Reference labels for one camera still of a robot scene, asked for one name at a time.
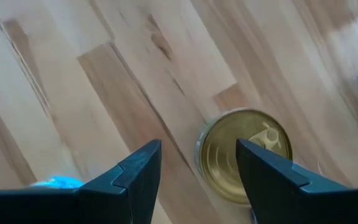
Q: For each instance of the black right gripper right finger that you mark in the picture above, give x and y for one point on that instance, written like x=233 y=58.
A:
x=291 y=199

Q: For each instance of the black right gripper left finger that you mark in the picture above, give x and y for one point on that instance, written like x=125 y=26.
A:
x=104 y=205

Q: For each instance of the silver-lid seafood can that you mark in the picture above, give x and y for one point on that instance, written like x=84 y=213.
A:
x=57 y=183

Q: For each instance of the gold-lid green-label can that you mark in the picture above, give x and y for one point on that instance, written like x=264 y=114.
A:
x=222 y=155

